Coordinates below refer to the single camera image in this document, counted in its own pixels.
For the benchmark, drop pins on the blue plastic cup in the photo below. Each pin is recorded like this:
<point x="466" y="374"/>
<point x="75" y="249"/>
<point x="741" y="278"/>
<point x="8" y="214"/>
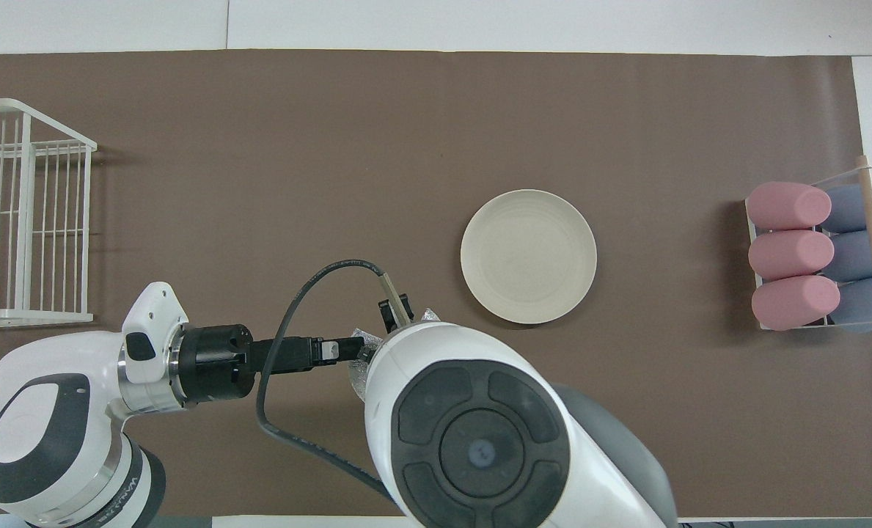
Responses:
<point x="857" y="304"/>
<point x="854" y="257"/>
<point x="850" y="209"/>

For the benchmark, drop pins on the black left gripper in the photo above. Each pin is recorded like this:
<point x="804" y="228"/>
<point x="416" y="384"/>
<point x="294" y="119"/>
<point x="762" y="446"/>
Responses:
<point x="215" y="363"/>

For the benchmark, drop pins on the brown table mat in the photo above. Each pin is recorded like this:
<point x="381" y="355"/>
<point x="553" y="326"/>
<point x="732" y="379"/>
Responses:
<point x="259" y="183"/>

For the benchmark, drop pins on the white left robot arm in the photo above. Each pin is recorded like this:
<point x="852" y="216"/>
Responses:
<point x="39" y="440"/>

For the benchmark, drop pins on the cream round plate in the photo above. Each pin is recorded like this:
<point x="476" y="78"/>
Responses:
<point x="528" y="257"/>

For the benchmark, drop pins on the pink plastic cup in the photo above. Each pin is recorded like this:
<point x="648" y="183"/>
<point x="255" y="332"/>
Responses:
<point x="788" y="255"/>
<point x="791" y="302"/>
<point x="784" y="205"/>

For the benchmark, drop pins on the clear plastic wrap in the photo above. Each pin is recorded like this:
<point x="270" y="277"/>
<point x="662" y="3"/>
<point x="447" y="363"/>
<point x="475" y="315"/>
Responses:
<point x="358" y="378"/>

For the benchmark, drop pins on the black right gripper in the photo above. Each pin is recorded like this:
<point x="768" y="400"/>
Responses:
<point x="391" y="315"/>

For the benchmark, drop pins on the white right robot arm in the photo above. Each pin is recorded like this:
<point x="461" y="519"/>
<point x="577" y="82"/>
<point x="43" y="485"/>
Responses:
<point x="480" y="440"/>

